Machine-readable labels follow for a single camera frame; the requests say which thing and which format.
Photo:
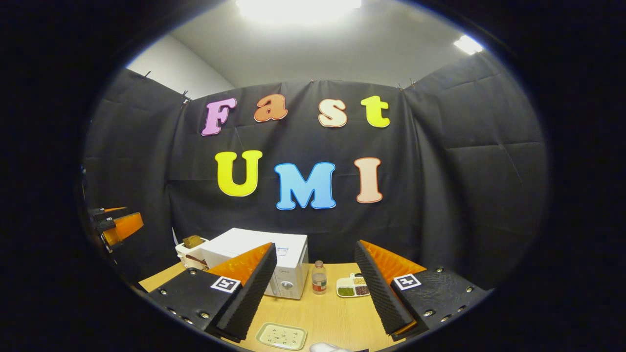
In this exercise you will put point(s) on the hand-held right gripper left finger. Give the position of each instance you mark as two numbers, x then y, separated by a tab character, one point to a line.
252	293

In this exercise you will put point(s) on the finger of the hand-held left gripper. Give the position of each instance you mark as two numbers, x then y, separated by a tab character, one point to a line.
127	226
110	210

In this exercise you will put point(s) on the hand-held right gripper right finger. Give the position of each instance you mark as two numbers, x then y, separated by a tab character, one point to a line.
379	293

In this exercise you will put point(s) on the white microwave oven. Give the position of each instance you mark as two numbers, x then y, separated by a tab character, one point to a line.
244	244

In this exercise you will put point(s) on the white divided bean dish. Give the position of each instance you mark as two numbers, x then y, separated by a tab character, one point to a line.
349	289

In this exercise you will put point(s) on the cream cherry print tray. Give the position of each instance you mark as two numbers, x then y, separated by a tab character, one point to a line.
281	336

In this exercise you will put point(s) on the clear red label bottle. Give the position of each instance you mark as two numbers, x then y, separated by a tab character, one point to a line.
319	281

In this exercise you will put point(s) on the brown bread slice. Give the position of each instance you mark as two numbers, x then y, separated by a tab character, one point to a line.
193	241

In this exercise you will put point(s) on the white toaster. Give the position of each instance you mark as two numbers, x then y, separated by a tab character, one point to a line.
188	256

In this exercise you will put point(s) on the small ceiling light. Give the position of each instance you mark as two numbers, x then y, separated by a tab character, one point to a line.
468	45

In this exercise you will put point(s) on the long ceiling light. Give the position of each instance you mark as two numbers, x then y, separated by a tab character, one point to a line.
298	9

